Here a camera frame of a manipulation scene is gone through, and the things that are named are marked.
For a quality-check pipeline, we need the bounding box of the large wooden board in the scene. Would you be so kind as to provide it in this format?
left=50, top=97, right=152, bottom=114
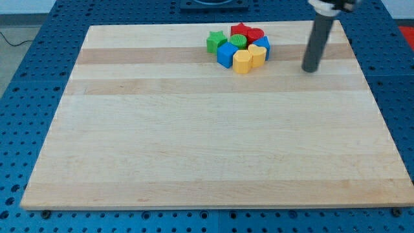
left=21, top=21, right=413, bottom=210

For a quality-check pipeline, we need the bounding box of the blue cube block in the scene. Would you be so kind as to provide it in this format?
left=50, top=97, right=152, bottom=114
left=217, top=42, right=239, bottom=69

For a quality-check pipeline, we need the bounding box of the yellow hexagon block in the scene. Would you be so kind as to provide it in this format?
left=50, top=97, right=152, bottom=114
left=232, top=50, right=252, bottom=74

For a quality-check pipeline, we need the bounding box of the green star block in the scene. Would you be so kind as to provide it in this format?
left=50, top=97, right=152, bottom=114
left=206, top=30, right=228, bottom=54

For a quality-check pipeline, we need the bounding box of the yellow heart block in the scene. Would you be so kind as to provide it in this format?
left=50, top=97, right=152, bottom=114
left=248, top=44, right=267, bottom=68

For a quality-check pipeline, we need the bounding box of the green cylinder block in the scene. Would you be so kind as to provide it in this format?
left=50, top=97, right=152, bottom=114
left=230, top=34, right=247, bottom=50

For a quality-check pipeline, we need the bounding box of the blue triangular block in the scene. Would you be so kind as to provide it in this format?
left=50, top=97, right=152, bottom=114
left=253, top=36, right=271, bottom=61

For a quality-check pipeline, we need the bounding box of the red star block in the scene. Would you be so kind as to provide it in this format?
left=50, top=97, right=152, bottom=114
left=230, top=23, right=250, bottom=37

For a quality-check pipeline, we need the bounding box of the red heart block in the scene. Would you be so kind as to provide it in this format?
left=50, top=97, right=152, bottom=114
left=246, top=28, right=265, bottom=44

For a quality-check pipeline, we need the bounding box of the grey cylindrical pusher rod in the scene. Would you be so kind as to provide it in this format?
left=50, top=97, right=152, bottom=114
left=301, top=13, right=334, bottom=72

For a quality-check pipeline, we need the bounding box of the black cable on floor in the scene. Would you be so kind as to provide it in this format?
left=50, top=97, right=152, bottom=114
left=0, top=31, right=35, bottom=48

